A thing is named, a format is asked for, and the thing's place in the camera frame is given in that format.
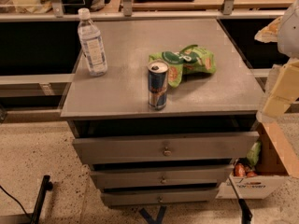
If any cardboard box with snacks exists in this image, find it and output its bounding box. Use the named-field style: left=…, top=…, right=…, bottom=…
left=217, top=122, right=299, bottom=199

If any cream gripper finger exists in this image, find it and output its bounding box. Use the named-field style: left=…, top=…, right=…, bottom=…
left=263, top=60, right=299, bottom=118

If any black cable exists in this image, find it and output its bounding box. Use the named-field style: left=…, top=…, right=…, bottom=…
left=0, top=185, right=32, bottom=219

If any top grey drawer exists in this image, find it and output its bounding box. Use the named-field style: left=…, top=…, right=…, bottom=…
left=73, top=132, right=259, bottom=164

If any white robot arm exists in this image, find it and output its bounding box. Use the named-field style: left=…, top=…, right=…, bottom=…
left=256, top=0, right=299, bottom=118

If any grey drawer cabinet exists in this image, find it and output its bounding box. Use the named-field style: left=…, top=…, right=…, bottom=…
left=62, top=20, right=263, bottom=206

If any middle grey drawer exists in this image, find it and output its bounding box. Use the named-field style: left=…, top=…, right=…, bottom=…
left=91, top=165, right=233, bottom=189

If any green snack bag in box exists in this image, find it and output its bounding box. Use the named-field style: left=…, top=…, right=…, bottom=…
left=246, top=141, right=262, bottom=167

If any clear plastic water bottle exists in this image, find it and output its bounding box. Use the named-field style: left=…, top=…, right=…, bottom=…
left=78, top=8, right=107, bottom=77

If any grey drawer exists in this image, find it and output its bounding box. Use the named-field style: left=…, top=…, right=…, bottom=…
left=73, top=132, right=259, bottom=164
left=91, top=165, right=233, bottom=189
left=101, top=188, right=219, bottom=206

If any red bull can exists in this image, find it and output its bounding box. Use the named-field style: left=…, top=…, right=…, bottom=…
left=148, top=60, right=168, bottom=110

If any bottom grey drawer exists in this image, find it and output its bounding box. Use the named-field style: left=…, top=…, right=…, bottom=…
left=101, top=188, right=219, bottom=206

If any black stand leg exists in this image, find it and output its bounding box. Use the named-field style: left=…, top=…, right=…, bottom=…
left=30, top=175, right=53, bottom=224

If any green chip bag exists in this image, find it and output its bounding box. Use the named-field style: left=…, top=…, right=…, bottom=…
left=149, top=45, right=216, bottom=88

